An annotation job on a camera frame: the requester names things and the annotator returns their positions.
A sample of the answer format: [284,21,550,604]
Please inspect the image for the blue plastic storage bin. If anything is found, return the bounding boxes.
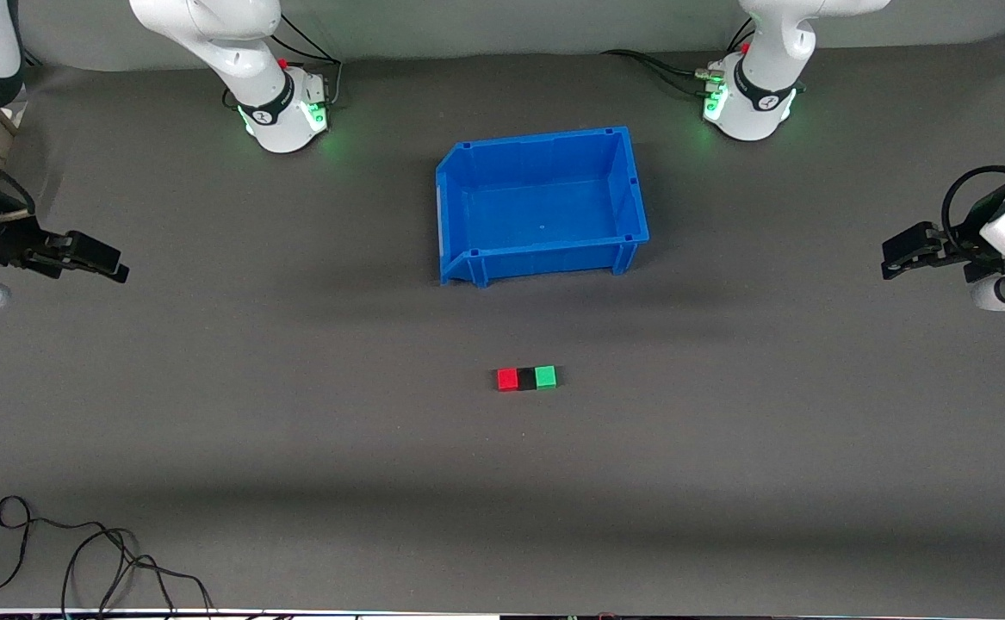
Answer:
[435,127,650,288]

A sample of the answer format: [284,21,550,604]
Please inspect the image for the thin black loose cable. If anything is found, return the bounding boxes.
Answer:
[0,495,214,617]

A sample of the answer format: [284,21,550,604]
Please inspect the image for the black right arm base cables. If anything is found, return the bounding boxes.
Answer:
[265,17,344,109]

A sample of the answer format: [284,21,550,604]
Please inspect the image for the black arm base cables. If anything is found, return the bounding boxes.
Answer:
[601,22,757,96]
[265,17,344,109]

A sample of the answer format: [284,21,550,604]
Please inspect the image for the black left arm base cables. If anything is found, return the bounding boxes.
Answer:
[601,22,757,96]

